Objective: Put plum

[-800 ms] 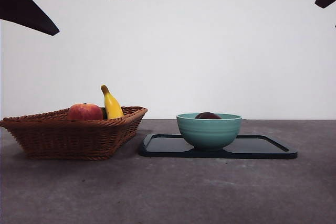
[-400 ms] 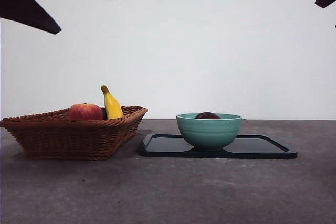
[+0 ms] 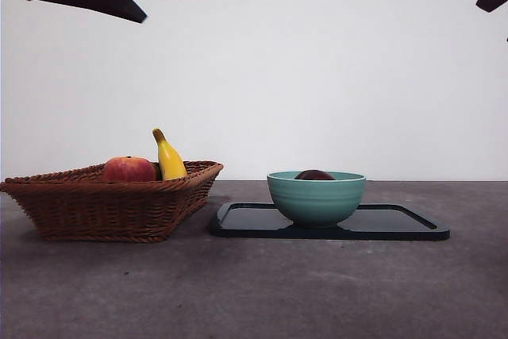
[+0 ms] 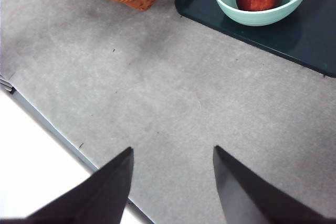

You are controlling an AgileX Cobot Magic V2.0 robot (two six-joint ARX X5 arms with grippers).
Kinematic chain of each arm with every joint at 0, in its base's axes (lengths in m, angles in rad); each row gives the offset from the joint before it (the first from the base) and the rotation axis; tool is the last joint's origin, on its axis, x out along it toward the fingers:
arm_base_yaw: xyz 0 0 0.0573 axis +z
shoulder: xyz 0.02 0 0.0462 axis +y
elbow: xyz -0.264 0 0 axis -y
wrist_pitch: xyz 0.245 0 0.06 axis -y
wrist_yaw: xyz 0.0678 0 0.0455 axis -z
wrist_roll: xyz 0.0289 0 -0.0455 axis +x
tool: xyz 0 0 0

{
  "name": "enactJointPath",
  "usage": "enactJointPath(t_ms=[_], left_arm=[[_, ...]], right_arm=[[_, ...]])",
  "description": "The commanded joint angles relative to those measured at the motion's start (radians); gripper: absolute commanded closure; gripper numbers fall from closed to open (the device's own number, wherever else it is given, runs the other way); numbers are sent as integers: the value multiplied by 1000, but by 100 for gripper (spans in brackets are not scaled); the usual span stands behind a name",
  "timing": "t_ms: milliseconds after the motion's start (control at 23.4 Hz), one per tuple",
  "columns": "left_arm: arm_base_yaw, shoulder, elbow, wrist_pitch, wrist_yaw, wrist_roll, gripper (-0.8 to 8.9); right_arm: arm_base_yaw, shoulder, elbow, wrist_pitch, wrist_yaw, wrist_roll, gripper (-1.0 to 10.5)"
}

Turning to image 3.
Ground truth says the teal ribbed bowl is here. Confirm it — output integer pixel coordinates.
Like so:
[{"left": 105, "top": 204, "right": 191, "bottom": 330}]
[{"left": 266, "top": 170, "right": 367, "bottom": 229}]

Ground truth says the yellow banana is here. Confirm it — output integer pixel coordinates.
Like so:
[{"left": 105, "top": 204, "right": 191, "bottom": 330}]
[{"left": 152, "top": 128, "right": 188, "bottom": 181}]

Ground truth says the red orange peach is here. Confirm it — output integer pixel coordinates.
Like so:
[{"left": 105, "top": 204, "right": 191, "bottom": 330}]
[{"left": 102, "top": 156, "right": 157, "bottom": 183}]

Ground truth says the dark red plum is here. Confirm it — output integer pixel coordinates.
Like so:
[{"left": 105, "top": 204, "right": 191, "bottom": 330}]
[{"left": 294, "top": 169, "right": 337, "bottom": 181}]

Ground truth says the brown wicker basket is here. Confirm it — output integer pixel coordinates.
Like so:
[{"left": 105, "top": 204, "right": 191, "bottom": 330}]
[{"left": 0, "top": 160, "right": 225, "bottom": 244}]

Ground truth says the dark rectangular tray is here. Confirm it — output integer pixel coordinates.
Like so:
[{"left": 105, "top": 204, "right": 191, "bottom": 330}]
[{"left": 209, "top": 202, "right": 451, "bottom": 241}]

